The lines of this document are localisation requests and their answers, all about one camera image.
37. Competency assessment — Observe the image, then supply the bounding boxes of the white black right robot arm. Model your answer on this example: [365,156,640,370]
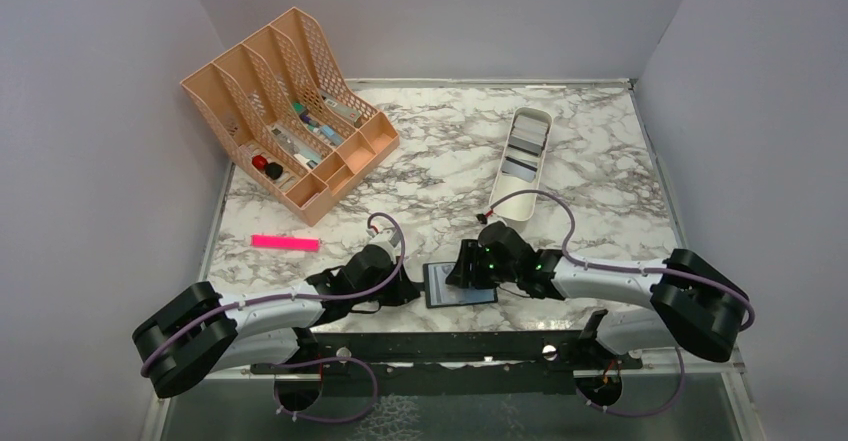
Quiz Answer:
[444,222,752,368]

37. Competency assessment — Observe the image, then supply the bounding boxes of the peach plastic file organizer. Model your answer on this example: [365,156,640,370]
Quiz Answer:
[181,7,399,226]

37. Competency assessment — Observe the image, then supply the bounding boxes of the pink rectangular bar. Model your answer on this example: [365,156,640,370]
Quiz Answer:
[251,234,321,252]

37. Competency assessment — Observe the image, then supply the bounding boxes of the grey device in organizer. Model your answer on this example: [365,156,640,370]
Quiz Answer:
[319,90,362,128]

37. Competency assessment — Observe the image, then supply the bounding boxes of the red round item in organizer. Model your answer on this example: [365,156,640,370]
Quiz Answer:
[251,155,268,171]

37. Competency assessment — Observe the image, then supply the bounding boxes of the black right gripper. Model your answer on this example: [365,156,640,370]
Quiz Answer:
[446,238,520,289]

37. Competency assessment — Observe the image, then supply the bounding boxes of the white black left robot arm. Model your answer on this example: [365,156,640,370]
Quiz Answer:
[132,244,421,398]

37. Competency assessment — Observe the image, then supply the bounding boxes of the black leather card holder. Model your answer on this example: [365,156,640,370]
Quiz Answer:
[422,262,498,309]

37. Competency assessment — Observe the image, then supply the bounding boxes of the cream oblong plastic tray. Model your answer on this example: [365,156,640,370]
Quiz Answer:
[490,107,553,230]

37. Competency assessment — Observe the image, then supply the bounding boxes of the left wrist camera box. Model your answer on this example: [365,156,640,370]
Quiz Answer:
[369,228,403,253]

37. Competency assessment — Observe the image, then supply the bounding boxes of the teal pens in organizer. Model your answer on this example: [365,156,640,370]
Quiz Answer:
[292,102,344,147]

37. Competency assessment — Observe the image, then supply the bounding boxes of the black round item in organizer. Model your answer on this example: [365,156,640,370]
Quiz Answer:
[264,162,284,181]

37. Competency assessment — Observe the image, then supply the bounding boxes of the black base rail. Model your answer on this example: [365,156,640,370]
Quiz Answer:
[249,330,642,397]

